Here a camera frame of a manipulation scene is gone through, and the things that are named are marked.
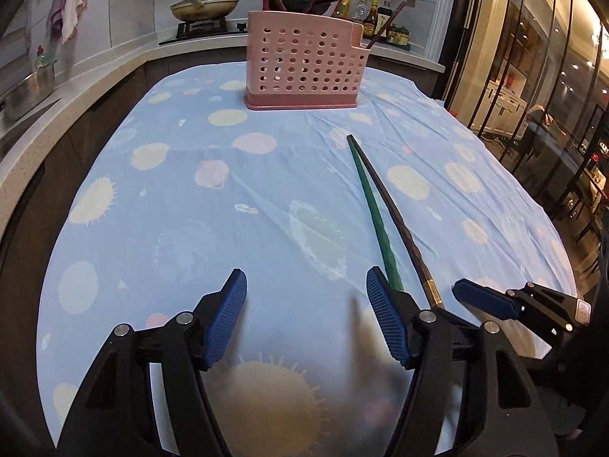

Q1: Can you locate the blue planet print tablecloth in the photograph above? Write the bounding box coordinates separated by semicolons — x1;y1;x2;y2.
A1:
37;59;579;457

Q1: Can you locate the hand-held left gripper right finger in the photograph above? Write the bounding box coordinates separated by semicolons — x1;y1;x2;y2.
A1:
365;267;560;457

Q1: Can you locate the purple hanging cloth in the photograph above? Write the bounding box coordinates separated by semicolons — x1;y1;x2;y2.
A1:
48;0;68;43

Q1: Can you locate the beige pan with glass lid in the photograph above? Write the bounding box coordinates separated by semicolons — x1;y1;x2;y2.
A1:
170;0;241;24

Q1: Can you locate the green chopstick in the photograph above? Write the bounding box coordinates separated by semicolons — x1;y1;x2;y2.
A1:
346;134;405;292

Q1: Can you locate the black wok with lid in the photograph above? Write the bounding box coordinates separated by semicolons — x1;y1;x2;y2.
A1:
273;0;344;16

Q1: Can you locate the white hanging towel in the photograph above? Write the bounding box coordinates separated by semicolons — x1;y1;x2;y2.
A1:
62;0;89;43

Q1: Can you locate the green dish soap bottle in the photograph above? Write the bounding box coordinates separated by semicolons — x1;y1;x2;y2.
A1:
35;45;58;70

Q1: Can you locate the dark soy sauce bottle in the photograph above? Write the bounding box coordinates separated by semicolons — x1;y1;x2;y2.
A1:
376;1;394;41

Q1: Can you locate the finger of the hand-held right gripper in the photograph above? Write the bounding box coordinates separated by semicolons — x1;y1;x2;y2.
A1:
452;280;593;340

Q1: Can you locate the yellow cap sauce bottle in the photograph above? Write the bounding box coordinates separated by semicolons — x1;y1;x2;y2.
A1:
364;0;380;39

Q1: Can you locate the pink perforated utensil basket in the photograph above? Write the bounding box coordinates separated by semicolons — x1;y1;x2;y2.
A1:
244;10;369;110

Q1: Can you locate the brown chopstick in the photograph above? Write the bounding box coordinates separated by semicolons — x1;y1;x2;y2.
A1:
351;136;445;310

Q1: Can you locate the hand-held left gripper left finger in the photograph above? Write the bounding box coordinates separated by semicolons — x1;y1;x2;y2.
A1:
54;269;248;457

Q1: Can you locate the stainless steel pot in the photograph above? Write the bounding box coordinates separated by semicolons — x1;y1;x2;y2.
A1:
0;64;58;123

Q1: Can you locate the glass sliding door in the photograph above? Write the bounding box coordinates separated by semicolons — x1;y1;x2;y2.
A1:
447;0;609;296

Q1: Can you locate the black gas stove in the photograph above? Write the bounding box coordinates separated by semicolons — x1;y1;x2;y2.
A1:
159;16;250;46

